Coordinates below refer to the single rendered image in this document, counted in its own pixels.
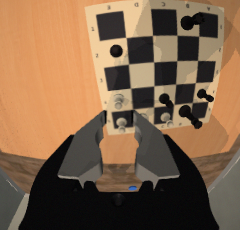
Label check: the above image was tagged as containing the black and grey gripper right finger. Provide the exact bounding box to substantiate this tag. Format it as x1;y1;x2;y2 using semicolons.
131;110;219;230

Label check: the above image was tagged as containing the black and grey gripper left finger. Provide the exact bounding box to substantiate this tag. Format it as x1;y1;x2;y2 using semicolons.
18;110;107;230

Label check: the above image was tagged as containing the white pawn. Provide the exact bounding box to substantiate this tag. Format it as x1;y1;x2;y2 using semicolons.
160;112;174;128
117;117;127;134
113;94;124;110

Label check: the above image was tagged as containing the black and cream chessboard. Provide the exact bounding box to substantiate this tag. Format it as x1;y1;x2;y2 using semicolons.
85;0;224;135

